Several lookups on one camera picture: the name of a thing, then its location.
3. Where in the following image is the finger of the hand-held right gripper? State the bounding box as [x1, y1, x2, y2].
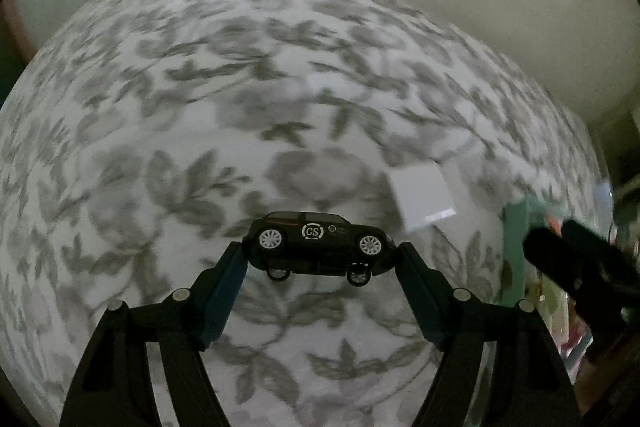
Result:
[522, 227, 616, 293]
[562, 219, 640, 283]

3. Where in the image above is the shallow teal cardboard box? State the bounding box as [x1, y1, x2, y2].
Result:
[500, 199, 601, 383]

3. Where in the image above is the white charger plug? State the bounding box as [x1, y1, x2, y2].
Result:
[389, 162, 458, 232]

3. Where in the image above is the pink board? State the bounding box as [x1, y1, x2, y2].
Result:
[0, 0, 41, 62]

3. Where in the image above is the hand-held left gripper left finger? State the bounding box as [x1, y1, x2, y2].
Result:
[59, 241, 248, 427]

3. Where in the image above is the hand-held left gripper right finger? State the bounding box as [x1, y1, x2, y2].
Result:
[396, 242, 583, 427]

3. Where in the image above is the black toy car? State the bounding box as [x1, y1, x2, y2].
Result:
[241, 211, 398, 288]

